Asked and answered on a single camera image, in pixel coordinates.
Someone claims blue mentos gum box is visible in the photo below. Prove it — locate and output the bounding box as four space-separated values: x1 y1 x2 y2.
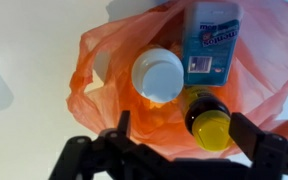
181 1 245 88

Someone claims white capped pill bottle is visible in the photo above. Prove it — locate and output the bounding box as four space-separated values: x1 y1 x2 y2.
130 46 185 104

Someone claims yellow capped yellow bottle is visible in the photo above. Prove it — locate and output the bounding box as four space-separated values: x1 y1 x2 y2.
179 85 235 153

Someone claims orange plastic bag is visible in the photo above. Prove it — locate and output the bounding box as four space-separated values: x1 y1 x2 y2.
66 0 288 162

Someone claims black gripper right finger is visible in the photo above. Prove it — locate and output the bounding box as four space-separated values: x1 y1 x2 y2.
228 112 268 163

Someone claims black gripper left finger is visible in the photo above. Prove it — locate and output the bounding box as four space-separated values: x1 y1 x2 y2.
117 110 132 137

